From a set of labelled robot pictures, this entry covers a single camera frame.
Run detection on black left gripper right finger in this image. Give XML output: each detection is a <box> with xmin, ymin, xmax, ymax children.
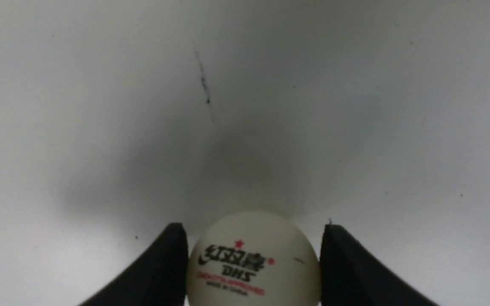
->
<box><xmin>319</xmin><ymin>224</ymin><xmax>436</xmax><ymax>306</ymax></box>

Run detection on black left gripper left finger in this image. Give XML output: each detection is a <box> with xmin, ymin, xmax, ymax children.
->
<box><xmin>82</xmin><ymin>223</ymin><xmax>189</xmax><ymax>306</ymax></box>

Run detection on white ball with logo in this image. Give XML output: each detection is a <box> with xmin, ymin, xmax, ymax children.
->
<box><xmin>185</xmin><ymin>211</ymin><xmax>321</xmax><ymax>306</ymax></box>

